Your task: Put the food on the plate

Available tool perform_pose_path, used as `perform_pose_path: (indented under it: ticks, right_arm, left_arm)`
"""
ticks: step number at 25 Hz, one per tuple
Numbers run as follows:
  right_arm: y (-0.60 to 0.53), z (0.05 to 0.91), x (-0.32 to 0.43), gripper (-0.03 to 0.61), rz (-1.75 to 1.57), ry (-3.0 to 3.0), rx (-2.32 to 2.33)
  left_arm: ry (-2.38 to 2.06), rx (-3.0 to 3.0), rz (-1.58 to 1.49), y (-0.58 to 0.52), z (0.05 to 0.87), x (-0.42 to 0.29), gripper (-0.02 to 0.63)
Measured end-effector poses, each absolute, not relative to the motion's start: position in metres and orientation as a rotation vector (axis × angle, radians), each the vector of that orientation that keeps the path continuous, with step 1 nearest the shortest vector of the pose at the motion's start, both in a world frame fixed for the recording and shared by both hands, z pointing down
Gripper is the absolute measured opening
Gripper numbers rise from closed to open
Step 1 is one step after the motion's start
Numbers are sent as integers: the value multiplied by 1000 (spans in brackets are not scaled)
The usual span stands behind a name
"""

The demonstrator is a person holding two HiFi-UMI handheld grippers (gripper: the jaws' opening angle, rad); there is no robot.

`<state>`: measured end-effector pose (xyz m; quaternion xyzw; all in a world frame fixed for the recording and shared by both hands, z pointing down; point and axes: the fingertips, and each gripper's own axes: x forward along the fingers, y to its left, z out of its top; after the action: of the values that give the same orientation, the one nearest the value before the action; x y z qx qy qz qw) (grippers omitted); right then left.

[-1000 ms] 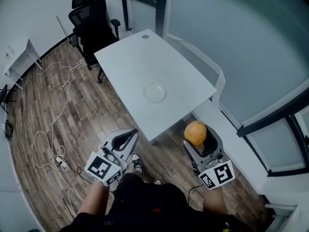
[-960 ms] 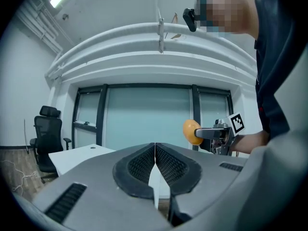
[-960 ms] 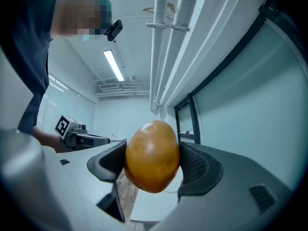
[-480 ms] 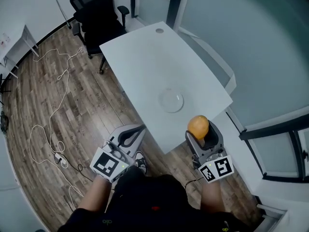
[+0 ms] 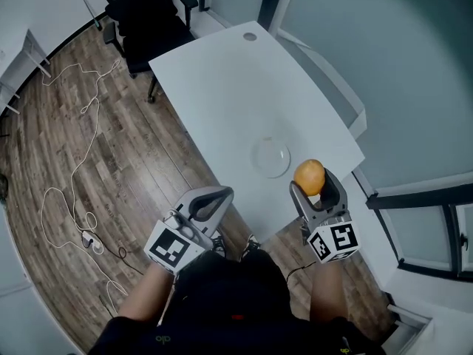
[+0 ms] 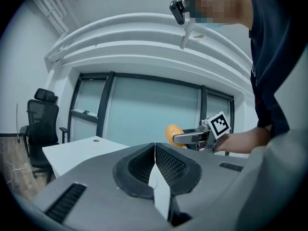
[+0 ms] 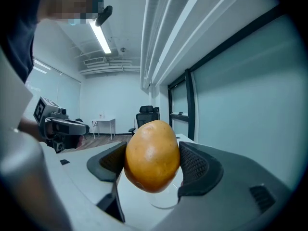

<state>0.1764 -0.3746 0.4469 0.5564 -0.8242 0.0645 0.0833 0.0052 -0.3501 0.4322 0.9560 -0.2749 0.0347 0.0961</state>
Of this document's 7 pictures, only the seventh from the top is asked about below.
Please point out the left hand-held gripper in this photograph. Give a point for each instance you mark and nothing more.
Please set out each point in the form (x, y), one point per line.
(42, 112)

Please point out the small round ceiling sensor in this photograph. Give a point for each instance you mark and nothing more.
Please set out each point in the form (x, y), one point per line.
(123, 49)

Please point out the white small plate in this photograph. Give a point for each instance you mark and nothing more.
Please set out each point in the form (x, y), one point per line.
(163, 201)

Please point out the long ceiling light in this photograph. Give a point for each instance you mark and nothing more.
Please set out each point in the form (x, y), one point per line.
(99, 36)

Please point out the black framed window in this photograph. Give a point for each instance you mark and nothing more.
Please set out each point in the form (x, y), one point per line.
(190, 105)

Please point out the person's head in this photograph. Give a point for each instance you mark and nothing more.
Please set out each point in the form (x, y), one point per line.
(67, 1)

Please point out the person's black shirt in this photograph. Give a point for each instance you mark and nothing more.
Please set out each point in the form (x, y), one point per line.
(14, 32)

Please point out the white ceiling air vent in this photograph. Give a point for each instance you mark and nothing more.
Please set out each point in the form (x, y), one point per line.
(95, 60)

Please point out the black head-mounted camera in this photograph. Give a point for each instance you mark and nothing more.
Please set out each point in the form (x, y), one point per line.
(103, 16)

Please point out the yellow-brown potato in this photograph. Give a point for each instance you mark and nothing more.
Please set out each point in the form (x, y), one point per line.
(151, 157)

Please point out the black mesh office chair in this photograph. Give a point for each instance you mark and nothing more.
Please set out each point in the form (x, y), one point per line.
(146, 119)

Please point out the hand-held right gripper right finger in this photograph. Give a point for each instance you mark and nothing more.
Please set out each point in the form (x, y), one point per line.
(216, 177)

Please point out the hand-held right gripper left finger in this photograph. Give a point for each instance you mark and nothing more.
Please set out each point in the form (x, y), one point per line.
(106, 162)

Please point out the white insulated pipe bundle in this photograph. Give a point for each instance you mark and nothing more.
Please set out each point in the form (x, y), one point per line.
(163, 32)

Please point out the small white side table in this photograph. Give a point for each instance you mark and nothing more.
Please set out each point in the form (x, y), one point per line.
(103, 121)

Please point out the white wall pipe rack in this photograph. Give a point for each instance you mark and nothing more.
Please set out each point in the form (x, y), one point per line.
(108, 70)

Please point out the person's left forearm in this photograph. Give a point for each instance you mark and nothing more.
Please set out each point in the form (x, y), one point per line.
(29, 127)

